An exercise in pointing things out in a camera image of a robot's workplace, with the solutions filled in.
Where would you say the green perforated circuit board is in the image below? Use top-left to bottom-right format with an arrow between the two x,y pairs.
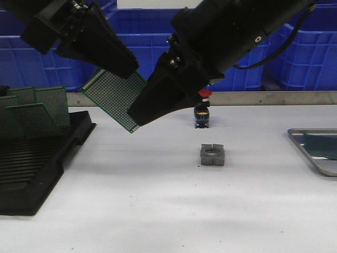
303,134 -> 336,160

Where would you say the green board rear right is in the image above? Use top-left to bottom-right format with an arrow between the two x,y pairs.
35,86 -> 71,127

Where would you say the steel table edge rail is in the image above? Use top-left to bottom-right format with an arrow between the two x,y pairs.
66,91 -> 337,108

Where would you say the blue crate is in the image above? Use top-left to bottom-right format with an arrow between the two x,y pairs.
107,8 -> 263,92
1,9 -> 97,92
263,6 -> 337,92

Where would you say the silver metal tray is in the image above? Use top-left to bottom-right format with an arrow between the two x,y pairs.
288,129 -> 336,177

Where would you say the blue crate centre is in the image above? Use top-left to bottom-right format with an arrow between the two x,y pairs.
107,8 -> 263,92

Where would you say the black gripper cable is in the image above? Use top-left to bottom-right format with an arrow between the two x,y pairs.
231,5 -> 316,71

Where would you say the green board small left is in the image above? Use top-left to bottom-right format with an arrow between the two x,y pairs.
0,95 -> 19,114

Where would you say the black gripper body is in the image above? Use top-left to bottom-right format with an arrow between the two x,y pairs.
157,7 -> 225,96
20,1 -> 97,57

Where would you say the blue crate left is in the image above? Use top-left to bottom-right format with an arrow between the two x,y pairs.
1,9 -> 97,92

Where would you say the red emergency stop button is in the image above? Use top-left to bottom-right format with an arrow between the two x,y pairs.
194,89 -> 212,129

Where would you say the blue crate right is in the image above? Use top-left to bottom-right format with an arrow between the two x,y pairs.
263,6 -> 337,92

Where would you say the green board rear left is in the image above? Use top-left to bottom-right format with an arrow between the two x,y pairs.
7,86 -> 36,105

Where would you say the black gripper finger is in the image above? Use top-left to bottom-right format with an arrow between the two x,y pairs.
56,2 -> 139,79
127,74 -> 199,126

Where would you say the black slotted board rack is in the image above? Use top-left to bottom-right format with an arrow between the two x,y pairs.
1,111 -> 96,216

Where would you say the green board middle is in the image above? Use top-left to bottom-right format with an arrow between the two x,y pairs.
6,103 -> 62,139

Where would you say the grey metal clamp block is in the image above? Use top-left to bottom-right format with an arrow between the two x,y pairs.
200,144 -> 225,166

